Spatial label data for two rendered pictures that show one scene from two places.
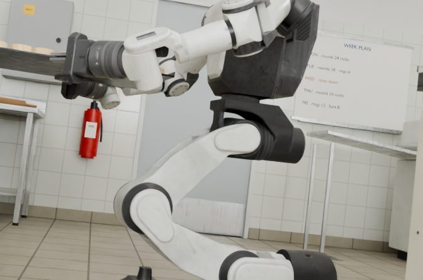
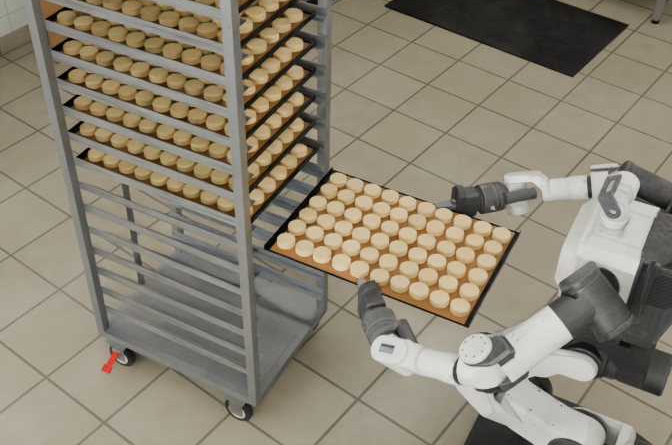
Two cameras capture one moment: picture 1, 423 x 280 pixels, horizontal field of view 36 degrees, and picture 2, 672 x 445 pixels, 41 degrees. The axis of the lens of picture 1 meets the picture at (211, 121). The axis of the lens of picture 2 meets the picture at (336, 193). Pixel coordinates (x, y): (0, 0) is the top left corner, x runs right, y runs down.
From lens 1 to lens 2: 2.11 m
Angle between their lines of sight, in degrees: 62
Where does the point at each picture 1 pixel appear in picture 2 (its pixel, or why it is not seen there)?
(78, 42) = (363, 299)
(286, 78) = (633, 337)
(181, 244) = (504, 417)
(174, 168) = not seen: hidden behind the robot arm
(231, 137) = (558, 364)
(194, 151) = not seen: hidden behind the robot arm
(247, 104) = (586, 337)
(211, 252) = (540, 428)
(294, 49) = (648, 314)
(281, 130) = (628, 371)
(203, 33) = (432, 368)
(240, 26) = (464, 379)
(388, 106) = not seen: outside the picture
